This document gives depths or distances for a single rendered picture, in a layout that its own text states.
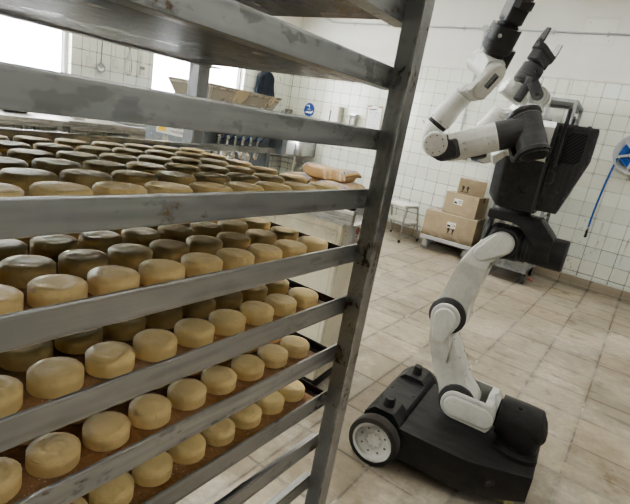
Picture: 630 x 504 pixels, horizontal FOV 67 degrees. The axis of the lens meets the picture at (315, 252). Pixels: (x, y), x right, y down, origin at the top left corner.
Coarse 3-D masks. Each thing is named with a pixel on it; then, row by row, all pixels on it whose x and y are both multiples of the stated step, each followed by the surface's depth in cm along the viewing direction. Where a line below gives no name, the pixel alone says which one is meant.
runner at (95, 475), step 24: (312, 360) 76; (264, 384) 67; (288, 384) 72; (216, 408) 60; (240, 408) 64; (168, 432) 54; (192, 432) 57; (120, 456) 49; (144, 456) 52; (72, 480) 45; (96, 480) 47
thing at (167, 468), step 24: (264, 408) 77; (288, 408) 81; (216, 432) 69; (240, 432) 73; (168, 456) 62; (192, 456) 64; (216, 456) 67; (120, 480) 57; (144, 480) 59; (168, 480) 61
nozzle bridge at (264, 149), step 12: (156, 132) 222; (168, 132) 218; (180, 132) 214; (204, 132) 212; (204, 144) 219; (216, 144) 229; (228, 144) 241; (252, 144) 257; (264, 144) 266; (276, 144) 269; (252, 156) 279; (264, 156) 275
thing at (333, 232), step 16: (288, 224) 215; (304, 224) 211; (320, 224) 207; (336, 224) 203; (336, 240) 204; (320, 272) 210; (336, 272) 209; (320, 288) 211; (336, 288) 214; (336, 320) 224; (320, 336) 215; (336, 336) 230; (320, 368) 224
